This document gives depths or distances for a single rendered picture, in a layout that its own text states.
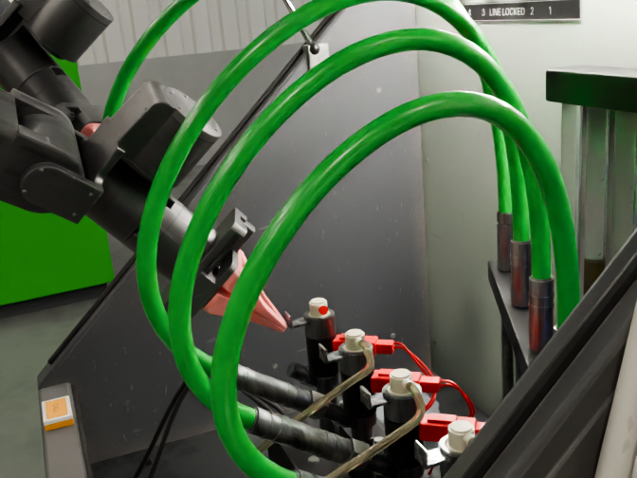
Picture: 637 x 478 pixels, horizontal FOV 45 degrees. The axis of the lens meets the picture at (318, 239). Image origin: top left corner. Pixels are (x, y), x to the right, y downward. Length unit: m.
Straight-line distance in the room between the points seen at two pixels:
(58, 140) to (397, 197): 0.57
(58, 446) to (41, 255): 3.14
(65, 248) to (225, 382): 3.59
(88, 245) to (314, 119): 3.07
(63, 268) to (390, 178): 3.09
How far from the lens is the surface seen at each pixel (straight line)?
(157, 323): 0.56
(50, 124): 0.62
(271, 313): 0.66
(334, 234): 1.02
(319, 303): 0.68
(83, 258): 4.00
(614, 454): 0.38
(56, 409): 0.91
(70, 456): 0.84
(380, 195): 1.04
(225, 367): 0.40
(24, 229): 3.94
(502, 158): 0.74
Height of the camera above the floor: 1.37
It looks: 17 degrees down
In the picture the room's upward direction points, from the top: 5 degrees counter-clockwise
